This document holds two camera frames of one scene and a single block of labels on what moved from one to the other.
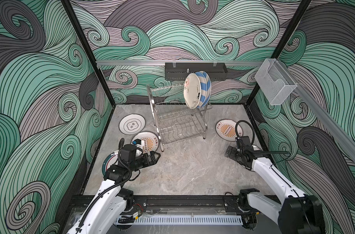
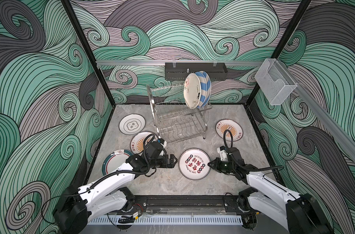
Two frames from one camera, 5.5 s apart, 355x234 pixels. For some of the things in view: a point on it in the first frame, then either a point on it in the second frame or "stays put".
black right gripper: x=231 y=155 -> x=216 y=163
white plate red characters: x=255 y=148 -> x=193 y=164
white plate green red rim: x=111 y=160 stays put
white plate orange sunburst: x=226 y=128 stays put
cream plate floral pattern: x=192 y=90 stays put
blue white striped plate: x=203 y=87 stays put
